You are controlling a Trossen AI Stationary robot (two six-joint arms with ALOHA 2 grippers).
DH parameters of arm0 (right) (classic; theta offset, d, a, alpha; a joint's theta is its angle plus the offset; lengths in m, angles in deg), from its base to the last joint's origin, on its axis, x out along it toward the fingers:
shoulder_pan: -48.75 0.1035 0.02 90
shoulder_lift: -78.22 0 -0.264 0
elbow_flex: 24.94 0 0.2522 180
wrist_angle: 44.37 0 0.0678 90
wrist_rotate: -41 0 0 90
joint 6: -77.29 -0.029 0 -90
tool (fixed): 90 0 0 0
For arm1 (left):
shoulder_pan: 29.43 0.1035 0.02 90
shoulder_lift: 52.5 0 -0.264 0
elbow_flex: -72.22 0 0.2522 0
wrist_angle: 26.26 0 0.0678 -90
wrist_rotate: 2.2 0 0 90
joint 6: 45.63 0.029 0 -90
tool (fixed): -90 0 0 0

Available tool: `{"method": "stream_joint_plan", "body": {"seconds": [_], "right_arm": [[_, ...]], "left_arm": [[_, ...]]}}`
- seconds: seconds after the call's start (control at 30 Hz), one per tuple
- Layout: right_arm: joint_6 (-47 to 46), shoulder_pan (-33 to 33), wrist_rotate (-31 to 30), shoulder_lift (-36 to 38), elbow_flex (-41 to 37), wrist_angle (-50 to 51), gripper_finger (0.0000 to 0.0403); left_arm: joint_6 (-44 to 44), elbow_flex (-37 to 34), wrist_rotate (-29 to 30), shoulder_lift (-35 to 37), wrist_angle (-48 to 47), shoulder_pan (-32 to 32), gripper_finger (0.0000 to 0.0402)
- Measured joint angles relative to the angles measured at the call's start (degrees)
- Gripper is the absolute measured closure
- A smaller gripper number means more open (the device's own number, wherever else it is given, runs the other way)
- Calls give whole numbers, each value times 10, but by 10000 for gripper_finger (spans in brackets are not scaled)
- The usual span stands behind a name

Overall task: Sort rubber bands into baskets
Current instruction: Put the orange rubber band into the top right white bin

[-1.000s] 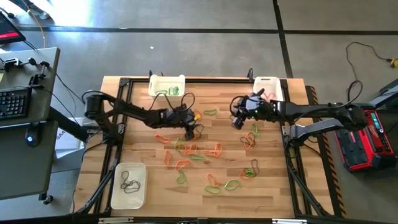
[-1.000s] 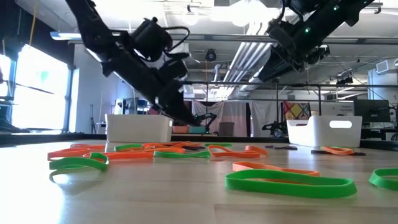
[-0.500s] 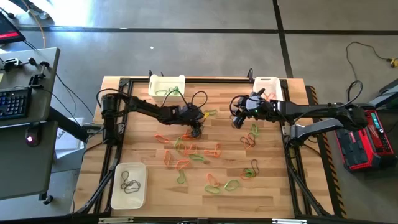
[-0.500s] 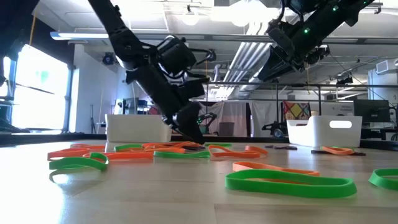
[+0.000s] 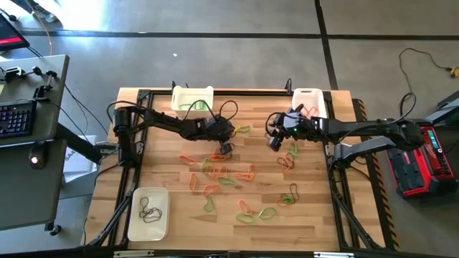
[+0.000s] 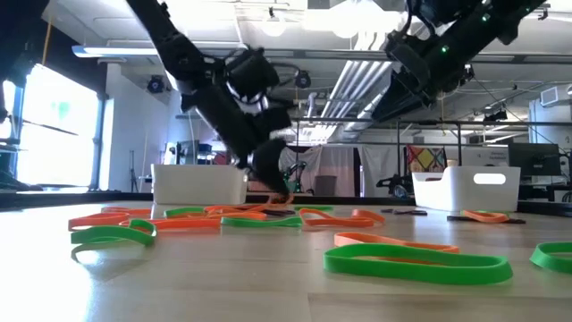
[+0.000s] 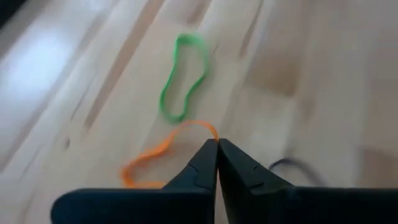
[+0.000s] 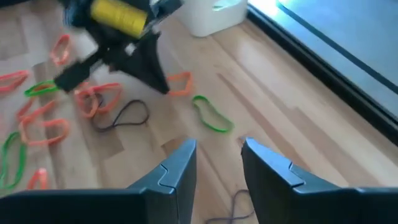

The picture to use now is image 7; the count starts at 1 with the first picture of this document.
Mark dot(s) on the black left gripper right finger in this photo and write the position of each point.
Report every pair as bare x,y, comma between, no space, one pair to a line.
295,205

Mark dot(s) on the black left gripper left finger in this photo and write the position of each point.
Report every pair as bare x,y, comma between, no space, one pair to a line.
140,205

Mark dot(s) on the black rubber band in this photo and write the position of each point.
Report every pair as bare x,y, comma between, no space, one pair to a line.
287,160

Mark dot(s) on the orange rubber band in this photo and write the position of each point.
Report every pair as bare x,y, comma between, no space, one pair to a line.
155,152

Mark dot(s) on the green rubber band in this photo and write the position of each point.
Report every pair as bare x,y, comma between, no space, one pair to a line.
189,38

